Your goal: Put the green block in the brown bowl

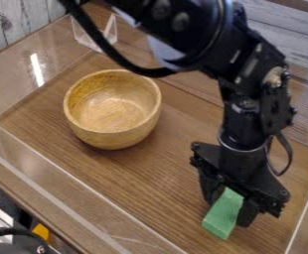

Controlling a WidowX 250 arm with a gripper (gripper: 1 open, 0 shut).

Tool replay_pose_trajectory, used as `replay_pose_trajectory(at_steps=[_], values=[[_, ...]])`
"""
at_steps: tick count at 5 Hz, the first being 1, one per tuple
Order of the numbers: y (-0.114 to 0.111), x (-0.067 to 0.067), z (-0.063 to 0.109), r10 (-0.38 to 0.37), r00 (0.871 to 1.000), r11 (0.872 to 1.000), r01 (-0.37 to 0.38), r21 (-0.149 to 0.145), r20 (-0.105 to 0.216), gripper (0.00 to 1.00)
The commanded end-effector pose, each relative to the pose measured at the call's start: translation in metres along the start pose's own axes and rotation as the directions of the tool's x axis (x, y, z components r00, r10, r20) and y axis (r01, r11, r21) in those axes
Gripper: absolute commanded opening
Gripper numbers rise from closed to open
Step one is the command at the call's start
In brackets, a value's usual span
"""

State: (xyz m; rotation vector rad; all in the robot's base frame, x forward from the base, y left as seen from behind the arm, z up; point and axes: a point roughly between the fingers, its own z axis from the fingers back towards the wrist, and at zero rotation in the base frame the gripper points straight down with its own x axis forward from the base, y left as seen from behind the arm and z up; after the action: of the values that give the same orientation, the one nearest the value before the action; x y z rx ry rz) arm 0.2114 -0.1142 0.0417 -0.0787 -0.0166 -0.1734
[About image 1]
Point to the yellow sticker on base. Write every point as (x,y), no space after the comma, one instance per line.
(42,231)

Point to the green rectangular block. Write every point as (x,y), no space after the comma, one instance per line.
(221,217)

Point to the clear acrylic front wall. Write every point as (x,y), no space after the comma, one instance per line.
(79,214)

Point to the brown wooden bowl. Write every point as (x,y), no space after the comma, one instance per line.
(113,108)

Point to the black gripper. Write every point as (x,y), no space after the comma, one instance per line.
(230,166)

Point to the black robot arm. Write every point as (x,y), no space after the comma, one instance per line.
(202,35)

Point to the clear acrylic corner bracket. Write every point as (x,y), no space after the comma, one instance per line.
(87,39)

